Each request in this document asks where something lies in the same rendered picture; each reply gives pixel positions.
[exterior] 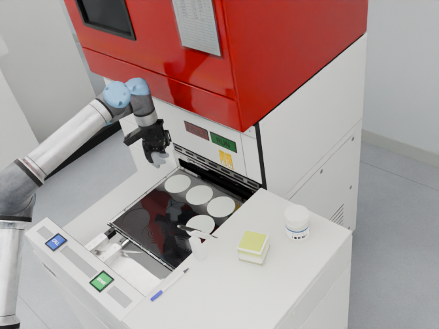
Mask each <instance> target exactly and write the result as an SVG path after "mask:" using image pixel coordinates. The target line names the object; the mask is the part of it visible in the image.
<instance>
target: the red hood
mask: <svg viewBox="0 0 439 329"><path fill-rule="evenodd" d="M64 3H65V6H66V8H67V11H68V13H69V16H70V18H71V21H72V23H73V27H74V30H75V31H76V35H77V37H78V39H79V42H80V45H81V47H82V50H83V53H84V55H85V58H86V61H87V62H88V66H89V69H90V71H91V72H93V73H95V74H98V75H100V76H103V77H105V78H108V79H110V80H113V81H119V82H123V83H126V82H127V81H128V80H130V79H132V78H143V79H145V80H146V81H147V83H148V86H149V88H150V91H151V96H153V97H155V98H157V99H160V100H162V101H165V102H168V103H170V104H173V105H175V106H178V107H180V108H183V109H185V110H188V111H190V112H193V113H194V114H197V115H200V116H202V117H204V118H207V119H210V120H212V121H215V122H217V123H220V124H222V125H225V126H227V127H230V128H232V129H235V130H237V131H240V132H242V133H244V132H245V131H246V130H248V129H249V128H250V127H251V126H252V125H253V124H255V123H256V122H257V121H259V120H260V119H261V118H262V117H263V116H264V115H265V114H267V113H268V112H270V111H271V110H272V109H273V108H274V107H275V106H276V105H278V104H279V103H280V102H282V101H283V100H284V99H285V98H286V97H287V96H288V95H290V94H291V93H292V92H294V90H296V89H297V88H298V87H299V86H301V85H302V84H303V83H305V81H307V80H308V79H309V78H310V77H312V76H313V75H314V74H315V73H316V72H317V71H319V70H320V69H321V68H322V67H324V66H325V65H326V64H327V63H328V62H330V61H331V60H332V59H333V58H335V57H336V56H337V55H338V54H339V53H340V52H342V51H343V50H344V49H345V48H347V47H348V46H349V45H350V44H351V43H352V42H354V41H355V40H356V39H358V38H359V37H360V36H361V35H362V34H363V33H365V32H366V28H367V16H368V0H64Z"/></svg>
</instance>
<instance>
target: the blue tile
mask: <svg viewBox="0 0 439 329"><path fill-rule="evenodd" d="M64 241H65V240H64V239H63V238H62V237H61V236H59V235H57V236H56V237H55V238H53V239H52V240H50V241H49V242H48V243H47V244H48V245H49V246H50V247H51V248H52V249H55V248H56V247H57V246H59V245H60V244H61V243H63V242H64Z"/></svg>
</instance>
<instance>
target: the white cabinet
mask: <svg viewBox="0 0 439 329"><path fill-rule="evenodd" d="M36 257H37V258H38V260H39V261H40V263H41V264H42V266H43V267H44V269H45V270H46V272H47V273H48V275H49V276H50V278H51V279H52V281H53V282H54V284H55V285H56V287H57V288H58V290H59V291H60V293H61V294H62V296H63V297H64V299H65V300H66V302H67V303H68V304H69V306H70V307H71V309H72V310H73V312H74V314H75V315H76V316H77V318H78V320H79V321H80V322H81V324H82V326H83V327H84V328H85V329H115V328H114V327H113V326H112V325H111V324H110V323H109V322H108V321H106V320H105V319H104V318H103V317H102V316H101V315H100V314H99V313H98V312H97V311H96V310H94V308H92V307H91V306H90V305H89V304H88V303H87V302H86V301H85V300H84V299H83V298H82V297H81V296H80V295H79V294H78V293H77V292H75V291H74V290H73V289H72V288H71V287H70V286H69V285H68V284H67V283H66V282H64V280H62V278H60V276H58V275H57V274H56V273H55V272H54V271H53V270H52V269H51V268H50V267H49V266H48V265H47V264H45V263H44V262H43V261H42V260H41V259H40V258H39V257H38V256H37V255H36ZM350 272H351V262H350V263H349V264H348V265H347V266H346V268H345V269H344V271H343V272H342V273H341V274H340V275H339V277H338V278H337V280H336V281H335V282H334V283H333V285H332V286H331V287H330V289H329V290H328V291H327V292H326V294H325V295H324V296H323V298H322V299H321V300H320V301H319V303H318V304H317V306H315V308H314V309H313V310H312V312H311V313H310V314H309V316H308V317H307V318H306V320H305V321H304V322H303V323H302V324H301V326H300V327H299V329H348V308H349V296H350Z"/></svg>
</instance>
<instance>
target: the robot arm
mask: <svg viewBox="0 0 439 329"><path fill-rule="evenodd" d="M132 113H133V115H134V117H135V121H136V123H137V125H138V128H136V129H135V130H134V131H132V132H130V133H129V134H127V135H126V136H125V138H124V141H123V143H124V144H125V145H127V146H130V145H131V144H133V143H135V142H136V141H137V140H139V139H142V148H143V151H144V155H145V158H146V159H147V161H148V162H149V163H151V164H152V165H153V166H154V167H156V168H159V167H160V165H162V164H165V163H166V160H164V158H167V157H169V154H168V153H167V152H166V151H165V149H166V148H167V146H169V145H170V142H172V140H171V136H170V133H169V130H164V128H163V123H164V121H163V119H158V118H157V113H156V110H155V106H154V102H153V99H152V96H151V91H150V88H149V86H148V83H147V81H146V80H145V79H143V78H132V79H130V80H128V81H127V82H126V83H123V82H119V81H114V82H111V83H109V84H108V85H107V86H106V87H105V88H104V90H103V92H102V93H101V94H100V95H99V96H97V97H96V98H95V99H94V100H92V101H91V102H90V103H89V104H88V105H87V106H85V107H84V108H83V109H81V111H79V112H78V113H77V114H76V115H75V116H73V117H72V118H71V119H70V120H68V122H66V123H65V124H64V125H63V126H61V127H60V128H59V129H58V130H57V131H56V132H54V133H53V134H52V135H51V136H49V137H48V138H47V139H46V140H45V141H44V142H42V143H41V144H40V145H39V146H37V147H36V148H35V149H34V150H33V151H32V152H31V153H29V154H28V155H27V156H25V157H23V158H20V157H19V158H17V159H16V160H15V161H13V162H12V163H10V164H9V165H8V166H7V167H6V168H4V169H3V170H2V171H0V329H20V319H19V318H18V317H17V316H16V304H17V297H18V287H19V280H20V270H21V263H22V253H23V246H24V236H25V229H26V228H27V227H28V226H29V225H30V224H31V222H32V216H33V207H34V205H35V203H36V190H37V189H38V188H39V187H40V186H42V185H43V184H44V179H45V177H46V176H47V175H49V174H50V173H51V172H52V171H53V170H54V169H56V168H57V167H58V166H59V165H60V164H61V163H62V162H63V161H64V160H66V159H67V158H68V157H69V156H70V155H72V154H73V153H74V152H75V151H76V150H77V149H78V148H79V147H80V146H82V145H83V144H84V143H85V142H86V141H88V140H89V139H90V138H91V137H92V136H93V135H94V134H95V133H96V132H98V131H99V130H100V129H101V128H102V127H105V126H107V125H110V124H113V123H114V122H115V121H118V120H120V119H122V118H124V117H126V116H128V115H130V114H132ZM168 134H169V136H168ZM169 138H170V139H169ZM163 150H164V151H163Z"/></svg>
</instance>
